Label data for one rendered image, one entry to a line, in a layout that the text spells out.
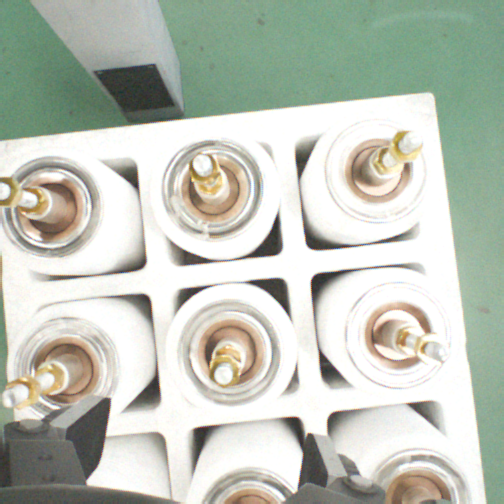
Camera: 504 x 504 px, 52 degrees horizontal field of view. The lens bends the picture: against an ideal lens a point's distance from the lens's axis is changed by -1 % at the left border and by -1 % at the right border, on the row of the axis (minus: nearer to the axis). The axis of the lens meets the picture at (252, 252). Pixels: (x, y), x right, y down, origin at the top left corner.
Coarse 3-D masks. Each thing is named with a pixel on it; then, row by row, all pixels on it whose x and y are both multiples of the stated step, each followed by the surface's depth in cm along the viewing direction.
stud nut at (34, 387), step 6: (18, 378) 30; (24, 378) 29; (30, 378) 30; (12, 384) 29; (18, 384) 29; (24, 384) 29; (30, 384) 29; (36, 384) 30; (30, 390) 29; (36, 390) 30; (30, 396) 29; (36, 396) 30; (24, 402) 29; (30, 402) 29; (18, 408) 29
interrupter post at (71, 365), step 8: (56, 360) 34; (64, 360) 35; (72, 360) 36; (40, 368) 34; (64, 368) 34; (72, 368) 35; (80, 368) 37; (64, 376) 34; (72, 376) 35; (80, 376) 37; (64, 384) 34; (72, 384) 36; (56, 392) 34
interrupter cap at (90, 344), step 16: (48, 320) 37; (64, 320) 37; (80, 320) 37; (32, 336) 37; (48, 336) 37; (64, 336) 37; (80, 336) 37; (96, 336) 37; (32, 352) 37; (48, 352) 37; (64, 352) 37; (80, 352) 37; (96, 352) 37; (112, 352) 37; (16, 368) 37; (32, 368) 37; (96, 368) 37; (112, 368) 37; (80, 384) 37; (96, 384) 37; (112, 384) 37; (48, 400) 37; (64, 400) 37; (80, 400) 37
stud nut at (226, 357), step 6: (222, 354) 30; (228, 354) 30; (216, 360) 29; (222, 360) 29; (228, 360) 29; (234, 360) 29; (210, 366) 29; (216, 366) 29; (234, 366) 29; (210, 372) 29; (234, 372) 29; (210, 378) 29; (234, 378) 29; (228, 384) 29
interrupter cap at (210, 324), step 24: (216, 312) 37; (240, 312) 37; (264, 312) 37; (192, 336) 37; (216, 336) 37; (240, 336) 37; (264, 336) 37; (192, 360) 37; (264, 360) 37; (192, 384) 37; (216, 384) 37; (240, 384) 37; (264, 384) 37
